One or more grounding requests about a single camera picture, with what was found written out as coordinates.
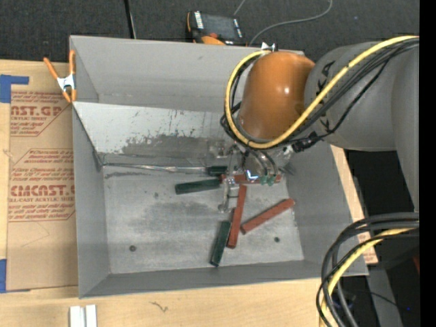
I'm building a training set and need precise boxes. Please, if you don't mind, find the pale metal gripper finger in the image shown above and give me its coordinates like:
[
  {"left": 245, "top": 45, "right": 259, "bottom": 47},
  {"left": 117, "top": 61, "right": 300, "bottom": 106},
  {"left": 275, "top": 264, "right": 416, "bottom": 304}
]
[{"left": 217, "top": 177, "right": 237, "bottom": 214}]

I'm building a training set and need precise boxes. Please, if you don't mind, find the red-brown flat block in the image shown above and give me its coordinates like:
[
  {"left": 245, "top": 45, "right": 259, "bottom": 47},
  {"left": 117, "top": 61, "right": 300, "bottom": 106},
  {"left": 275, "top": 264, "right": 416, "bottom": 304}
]
[
  {"left": 226, "top": 183, "right": 248, "bottom": 249},
  {"left": 240, "top": 198, "right": 296, "bottom": 235},
  {"left": 220, "top": 173, "right": 283, "bottom": 185}
]

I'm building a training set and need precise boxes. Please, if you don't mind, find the grey metal bin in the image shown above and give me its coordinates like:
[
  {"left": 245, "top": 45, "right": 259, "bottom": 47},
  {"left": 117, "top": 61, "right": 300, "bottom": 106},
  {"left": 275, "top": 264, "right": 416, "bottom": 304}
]
[{"left": 69, "top": 35, "right": 371, "bottom": 299}]

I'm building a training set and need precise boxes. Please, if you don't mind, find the brown cardboard board red print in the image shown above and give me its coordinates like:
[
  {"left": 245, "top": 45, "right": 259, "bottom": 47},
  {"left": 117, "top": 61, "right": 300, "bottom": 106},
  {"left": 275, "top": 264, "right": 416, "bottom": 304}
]
[{"left": 0, "top": 59, "right": 379, "bottom": 293}]

